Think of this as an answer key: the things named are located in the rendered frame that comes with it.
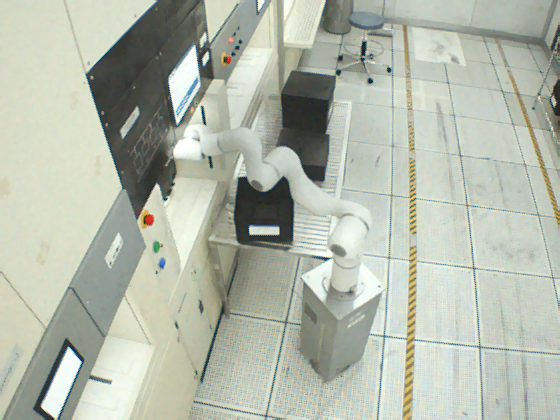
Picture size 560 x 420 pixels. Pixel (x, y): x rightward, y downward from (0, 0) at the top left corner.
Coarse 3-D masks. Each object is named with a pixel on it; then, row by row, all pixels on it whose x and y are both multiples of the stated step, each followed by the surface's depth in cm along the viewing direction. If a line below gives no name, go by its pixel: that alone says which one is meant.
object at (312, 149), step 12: (288, 132) 263; (300, 132) 263; (288, 144) 255; (300, 144) 253; (312, 144) 255; (324, 144) 255; (300, 156) 248; (312, 156) 248; (324, 156) 248; (312, 168) 245; (324, 168) 244
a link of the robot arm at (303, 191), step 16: (272, 160) 175; (288, 160) 178; (288, 176) 180; (304, 176) 177; (304, 192) 174; (320, 192) 176; (304, 208) 179; (320, 208) 175; (336, 208) 177; (352, 208) 177; (368, 224) 176
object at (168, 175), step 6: (168, 162) 217; (174, 162) 224; (168, 168) 218; (174, 168) 226; (162, 174) 212; (168, 174) 219; (174, 174) 227; (162, 180) 213; (168, 180) 220; (162, 186) 214; (168, 186) 221; (162, 192) 214
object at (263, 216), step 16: (240, 176) 228; (240, 192) 235; (256, 192) 236; (272, 192) 236; (288, 192) 236; (240, 208) 236; (256, 208) 236; (272, 208) 236; (288, 208) 235; (240, 224) 213; (256, 224) 213; (272, 224) 213; (288, 224) 212; (240, 240) 222; (256, 240) 221; (272, 240) 221; (288, 240) 221
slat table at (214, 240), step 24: (264, 96) 307; (264, 120) 288; (336, 120) 287; (264, 144) 272; (336, 144) 271; (240, 168) 258; (336, 168) 256; (336, 192) 244; (312, 216) 232; (216, 240) 223; (312, 240) 222
